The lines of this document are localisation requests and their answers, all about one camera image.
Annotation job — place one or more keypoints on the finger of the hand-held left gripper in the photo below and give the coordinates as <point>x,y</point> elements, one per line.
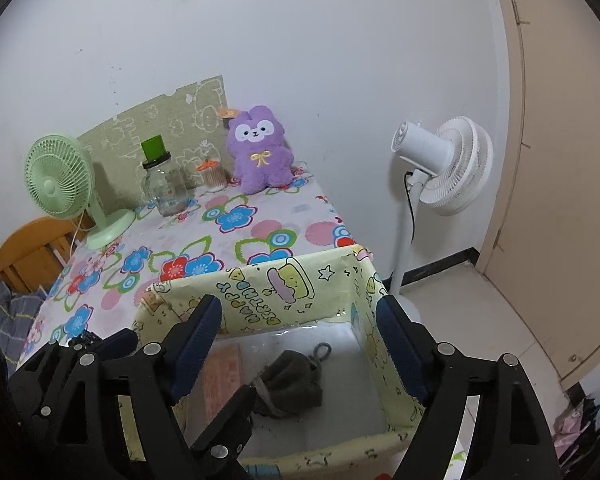
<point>117,341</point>
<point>35,385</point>

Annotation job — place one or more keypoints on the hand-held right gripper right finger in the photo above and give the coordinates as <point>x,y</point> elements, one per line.
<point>401,355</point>

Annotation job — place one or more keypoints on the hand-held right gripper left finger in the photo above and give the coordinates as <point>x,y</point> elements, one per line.
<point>196,355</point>

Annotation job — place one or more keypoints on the dark grey-green cloth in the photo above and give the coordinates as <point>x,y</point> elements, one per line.
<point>292,377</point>

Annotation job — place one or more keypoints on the yellow cartoon print storage box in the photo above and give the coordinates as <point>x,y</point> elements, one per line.
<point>290,280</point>

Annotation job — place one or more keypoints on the pink paper packet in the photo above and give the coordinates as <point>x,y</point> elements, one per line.
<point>220,385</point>

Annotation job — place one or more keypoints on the grey plaid bedding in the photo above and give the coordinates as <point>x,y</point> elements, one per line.
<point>17,310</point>

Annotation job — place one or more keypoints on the wooden chair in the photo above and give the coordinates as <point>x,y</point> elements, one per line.
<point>27,250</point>

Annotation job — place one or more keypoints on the floral tablecloth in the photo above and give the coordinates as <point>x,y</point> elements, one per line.
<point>260,230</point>

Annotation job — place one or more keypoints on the glass jar with green lid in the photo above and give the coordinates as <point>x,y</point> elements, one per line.
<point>165,190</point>

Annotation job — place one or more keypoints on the green desk fan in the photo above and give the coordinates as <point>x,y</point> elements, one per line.
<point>55,180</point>

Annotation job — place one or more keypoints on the pink printed bag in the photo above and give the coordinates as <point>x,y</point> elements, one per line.
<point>577,425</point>

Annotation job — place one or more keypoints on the white standing fan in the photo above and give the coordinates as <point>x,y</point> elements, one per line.
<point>460,160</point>

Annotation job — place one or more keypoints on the purple plush toy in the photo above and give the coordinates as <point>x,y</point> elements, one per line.
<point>257,160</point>

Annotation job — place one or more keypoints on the green printed board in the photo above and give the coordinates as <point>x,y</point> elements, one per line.
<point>180,110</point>

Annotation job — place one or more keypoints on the small orange tag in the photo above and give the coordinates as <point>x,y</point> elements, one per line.
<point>227,113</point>

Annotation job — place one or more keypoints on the beige door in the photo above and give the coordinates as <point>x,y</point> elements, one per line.
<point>560,160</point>

